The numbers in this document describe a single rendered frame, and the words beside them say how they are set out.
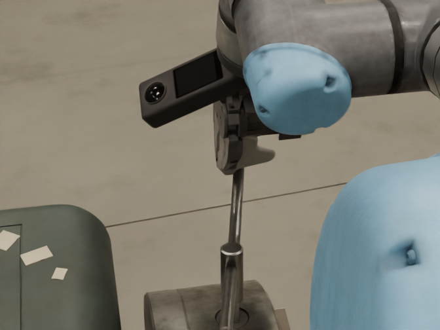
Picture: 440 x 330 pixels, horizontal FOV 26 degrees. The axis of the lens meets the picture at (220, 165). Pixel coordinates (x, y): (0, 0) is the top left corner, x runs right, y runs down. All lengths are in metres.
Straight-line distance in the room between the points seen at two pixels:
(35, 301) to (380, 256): 0.66
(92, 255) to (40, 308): 0.10
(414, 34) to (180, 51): 3.14
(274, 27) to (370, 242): 0.40
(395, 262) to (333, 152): 2.96
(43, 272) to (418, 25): 0.47
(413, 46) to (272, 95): 0.12
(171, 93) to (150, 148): 2.38
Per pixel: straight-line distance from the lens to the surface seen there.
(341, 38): 0.73
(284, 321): 1.13
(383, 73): 0.74
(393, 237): 0.34
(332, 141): 3.35
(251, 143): 0.98
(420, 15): 0.75
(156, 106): 0.93
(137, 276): 2.81
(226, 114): 0.92
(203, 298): 1.00
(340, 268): 0.39
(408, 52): 0.74
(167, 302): 1.00
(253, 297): 1.00
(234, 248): 0.91
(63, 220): 1.06
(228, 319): 0.86
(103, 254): 1.05
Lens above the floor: 1.93
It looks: 37 degrees down
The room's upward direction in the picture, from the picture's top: straight up
